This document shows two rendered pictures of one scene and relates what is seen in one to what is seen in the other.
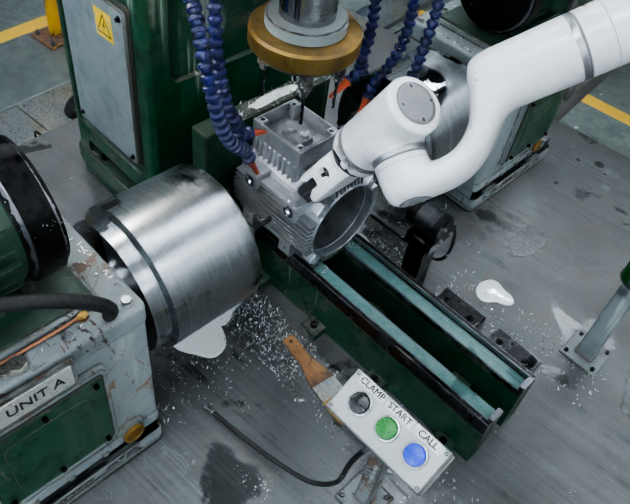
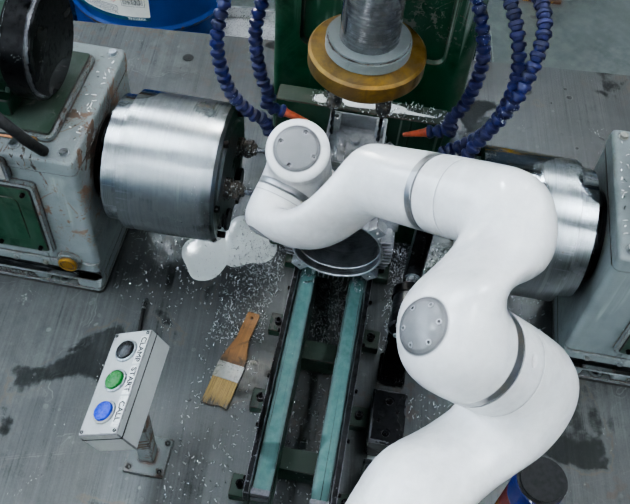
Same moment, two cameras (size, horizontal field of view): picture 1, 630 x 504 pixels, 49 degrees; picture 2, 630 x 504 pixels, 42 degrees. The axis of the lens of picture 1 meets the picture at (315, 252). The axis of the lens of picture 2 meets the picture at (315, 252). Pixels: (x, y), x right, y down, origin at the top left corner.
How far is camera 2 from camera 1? 86 cm
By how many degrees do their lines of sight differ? 35
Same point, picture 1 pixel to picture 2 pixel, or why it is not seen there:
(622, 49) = (435, 216)
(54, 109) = not seen: hidden behind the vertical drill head
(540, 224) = (614, 450)
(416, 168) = (264, 203)
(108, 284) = (71, 135)
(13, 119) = not seen: hidden behind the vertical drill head
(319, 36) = (345, 58)
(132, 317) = (57, 165)
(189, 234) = (161, 148)
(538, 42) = (390, 160)
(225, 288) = (167, 210)
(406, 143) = (275, 178)
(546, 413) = not seen: outside the picture
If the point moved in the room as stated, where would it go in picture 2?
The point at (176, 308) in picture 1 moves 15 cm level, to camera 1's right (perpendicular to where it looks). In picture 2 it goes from (116, 192) to (151, 258)
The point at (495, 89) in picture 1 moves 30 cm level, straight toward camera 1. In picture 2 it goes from (340, 178) to (83, 220)
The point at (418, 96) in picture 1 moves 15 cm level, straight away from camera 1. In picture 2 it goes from (303, 144) to (409, 118)
